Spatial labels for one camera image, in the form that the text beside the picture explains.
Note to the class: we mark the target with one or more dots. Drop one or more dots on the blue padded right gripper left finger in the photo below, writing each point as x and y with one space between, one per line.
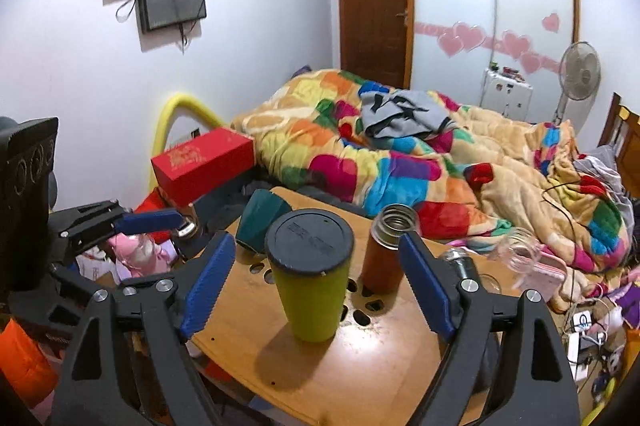
98 385

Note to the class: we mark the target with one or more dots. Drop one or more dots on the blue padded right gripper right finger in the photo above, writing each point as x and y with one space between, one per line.
532 384

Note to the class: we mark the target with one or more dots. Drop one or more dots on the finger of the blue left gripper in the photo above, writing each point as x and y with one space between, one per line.
133 223

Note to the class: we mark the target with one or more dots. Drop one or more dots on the green thermos cup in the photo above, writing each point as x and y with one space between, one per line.
310 252

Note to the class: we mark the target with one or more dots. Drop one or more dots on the pink plush toy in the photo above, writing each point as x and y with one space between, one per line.
137 256

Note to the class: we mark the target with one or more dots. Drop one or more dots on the red rectangular box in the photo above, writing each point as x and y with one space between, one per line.
194 168

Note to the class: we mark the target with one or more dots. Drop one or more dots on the pink dotted pouch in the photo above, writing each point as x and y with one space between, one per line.
546 276

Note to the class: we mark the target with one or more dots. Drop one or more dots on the dark teal mug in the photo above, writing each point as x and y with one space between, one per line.
261 211

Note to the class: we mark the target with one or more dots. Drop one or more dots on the yellow foam tube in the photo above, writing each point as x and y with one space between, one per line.
178 105

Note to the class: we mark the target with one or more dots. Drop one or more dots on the clear glass jar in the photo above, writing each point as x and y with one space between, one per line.
519 251

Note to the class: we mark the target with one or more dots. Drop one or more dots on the black thermos bottle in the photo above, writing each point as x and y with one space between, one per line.
463 264

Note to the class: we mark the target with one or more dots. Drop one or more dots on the brown thermos bottle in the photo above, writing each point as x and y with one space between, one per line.
381 270

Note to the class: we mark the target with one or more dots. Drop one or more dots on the colourful patchwork blanket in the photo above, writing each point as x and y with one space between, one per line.
473 183

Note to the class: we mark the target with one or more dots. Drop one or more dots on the grey striped pillow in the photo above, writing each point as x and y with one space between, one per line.
600 163

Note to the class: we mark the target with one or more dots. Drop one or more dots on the wooden bed headboard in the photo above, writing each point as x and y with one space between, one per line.
621 133

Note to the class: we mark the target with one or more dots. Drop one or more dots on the grey black garment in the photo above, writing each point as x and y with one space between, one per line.
402 113

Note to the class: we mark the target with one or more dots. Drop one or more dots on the white suitcase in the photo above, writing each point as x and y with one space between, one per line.
507 96

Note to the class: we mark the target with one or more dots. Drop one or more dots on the standing electric fan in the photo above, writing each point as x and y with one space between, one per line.
579 75

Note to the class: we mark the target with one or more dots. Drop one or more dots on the brown wooden door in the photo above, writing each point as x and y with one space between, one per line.
373 39

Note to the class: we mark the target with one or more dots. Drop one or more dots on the small black wall monitor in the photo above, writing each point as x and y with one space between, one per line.
157 14

